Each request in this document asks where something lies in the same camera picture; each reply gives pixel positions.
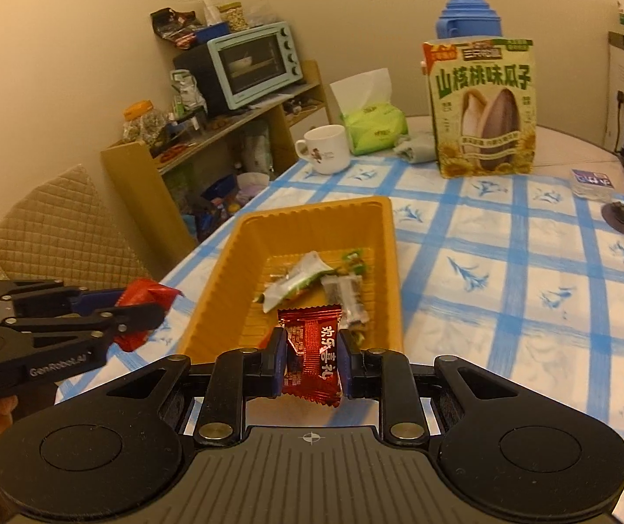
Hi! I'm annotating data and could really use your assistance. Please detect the dark crumpled snack bag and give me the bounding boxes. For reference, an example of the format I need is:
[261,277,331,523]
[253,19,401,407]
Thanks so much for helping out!
[151,7,203,47]

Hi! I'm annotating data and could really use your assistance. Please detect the white mug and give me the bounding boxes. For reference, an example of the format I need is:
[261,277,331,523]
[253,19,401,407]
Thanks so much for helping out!
[294,124,352,176]

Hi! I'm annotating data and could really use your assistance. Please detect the white bag in shelf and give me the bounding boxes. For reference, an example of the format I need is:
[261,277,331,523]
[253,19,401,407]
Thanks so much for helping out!
[243,123,274,176]

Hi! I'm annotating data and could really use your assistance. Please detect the yellow plastic tray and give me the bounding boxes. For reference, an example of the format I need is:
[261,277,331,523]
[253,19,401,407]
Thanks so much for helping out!
[176,195,404,372]

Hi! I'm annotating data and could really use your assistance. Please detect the blue checked tablecloth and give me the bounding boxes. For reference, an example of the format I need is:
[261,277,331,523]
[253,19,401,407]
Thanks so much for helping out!
[54,153,624,524]

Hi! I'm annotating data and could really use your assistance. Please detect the bright red snack packet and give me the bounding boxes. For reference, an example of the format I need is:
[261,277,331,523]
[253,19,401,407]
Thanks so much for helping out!
[111,278,183,352]

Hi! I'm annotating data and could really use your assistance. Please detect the blue packets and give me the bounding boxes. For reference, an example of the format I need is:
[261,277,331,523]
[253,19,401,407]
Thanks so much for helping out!
[192,175,239,235]

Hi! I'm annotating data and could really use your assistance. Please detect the wooden shelf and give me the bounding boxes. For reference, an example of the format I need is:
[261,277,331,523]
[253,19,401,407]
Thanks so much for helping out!
[100,60,330,255]

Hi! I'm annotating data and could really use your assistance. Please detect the light blue toaster oven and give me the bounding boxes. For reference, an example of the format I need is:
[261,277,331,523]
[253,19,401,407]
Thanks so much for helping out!
[206,22,304,111]

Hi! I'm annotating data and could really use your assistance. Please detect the white cup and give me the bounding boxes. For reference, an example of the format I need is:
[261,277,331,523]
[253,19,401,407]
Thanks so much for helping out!
[237,172,270,204]

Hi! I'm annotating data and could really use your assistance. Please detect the sunflower seed bag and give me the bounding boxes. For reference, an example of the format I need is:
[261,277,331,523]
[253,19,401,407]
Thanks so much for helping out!
[422,38,538,178]

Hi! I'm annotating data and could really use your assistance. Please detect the jar of nuts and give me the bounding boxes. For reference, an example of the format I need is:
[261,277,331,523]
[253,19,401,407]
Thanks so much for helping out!
[218,3,251,34]

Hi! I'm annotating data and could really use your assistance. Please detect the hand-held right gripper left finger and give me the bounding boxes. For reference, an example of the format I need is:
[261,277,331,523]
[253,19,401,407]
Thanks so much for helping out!
[109,326,291,447]

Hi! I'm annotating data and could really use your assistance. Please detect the blue thermos flask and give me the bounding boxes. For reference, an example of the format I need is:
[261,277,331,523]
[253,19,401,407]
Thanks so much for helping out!
[435,0,503,40]

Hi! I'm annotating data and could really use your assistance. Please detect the green tissue pack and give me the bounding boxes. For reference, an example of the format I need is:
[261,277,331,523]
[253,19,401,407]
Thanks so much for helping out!
[330,68,410,156]

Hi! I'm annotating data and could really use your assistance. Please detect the blue box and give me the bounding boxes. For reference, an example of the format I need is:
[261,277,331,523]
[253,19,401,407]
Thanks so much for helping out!
[194,22,231,45]

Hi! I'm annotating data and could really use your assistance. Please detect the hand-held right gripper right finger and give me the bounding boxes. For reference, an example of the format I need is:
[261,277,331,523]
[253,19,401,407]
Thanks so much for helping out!
[334,328,516,447]

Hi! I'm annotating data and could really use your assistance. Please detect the small clear plastic box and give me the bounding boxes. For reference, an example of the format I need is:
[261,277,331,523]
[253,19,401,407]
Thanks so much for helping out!
[569,167,617,198]

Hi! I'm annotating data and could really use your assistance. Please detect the white plastic bag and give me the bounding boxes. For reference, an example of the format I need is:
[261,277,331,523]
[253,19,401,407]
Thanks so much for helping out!
[201,0,226,27]

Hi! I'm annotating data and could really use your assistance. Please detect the white green snack packet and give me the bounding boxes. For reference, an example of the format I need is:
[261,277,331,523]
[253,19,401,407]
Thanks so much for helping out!
[260,251,337,313]

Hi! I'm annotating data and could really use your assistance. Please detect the dark red candy packet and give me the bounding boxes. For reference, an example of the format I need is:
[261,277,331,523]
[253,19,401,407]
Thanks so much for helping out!
[277,306,344,408]

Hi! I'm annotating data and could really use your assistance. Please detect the orange lid plastic jar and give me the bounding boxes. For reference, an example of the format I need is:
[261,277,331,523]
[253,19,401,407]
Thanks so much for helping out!
[122,100,169,148]

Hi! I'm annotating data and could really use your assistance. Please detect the grey crumpled cloth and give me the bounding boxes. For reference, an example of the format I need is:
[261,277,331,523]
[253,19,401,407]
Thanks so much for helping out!
[393,132,439,165]

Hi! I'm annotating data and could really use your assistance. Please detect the dark clear snack packet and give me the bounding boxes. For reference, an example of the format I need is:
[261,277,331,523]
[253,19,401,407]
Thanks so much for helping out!
[320,274,368,331]

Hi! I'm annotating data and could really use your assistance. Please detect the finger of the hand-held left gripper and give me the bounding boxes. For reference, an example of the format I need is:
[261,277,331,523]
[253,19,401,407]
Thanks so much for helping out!
[0,301,166,351]
[0,278,130,318]

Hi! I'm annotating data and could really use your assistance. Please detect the green white bag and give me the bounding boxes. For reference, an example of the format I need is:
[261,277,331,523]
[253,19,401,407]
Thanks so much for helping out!
[170,69,207,115]

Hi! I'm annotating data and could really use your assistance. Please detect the black box on shelf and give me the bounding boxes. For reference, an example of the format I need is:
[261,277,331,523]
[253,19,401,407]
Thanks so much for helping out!
[167,112,209,134]

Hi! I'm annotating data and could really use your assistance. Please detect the beige quilted chair cushion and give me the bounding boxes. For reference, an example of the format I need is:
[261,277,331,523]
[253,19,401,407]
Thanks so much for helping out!
[0,164,153,291]

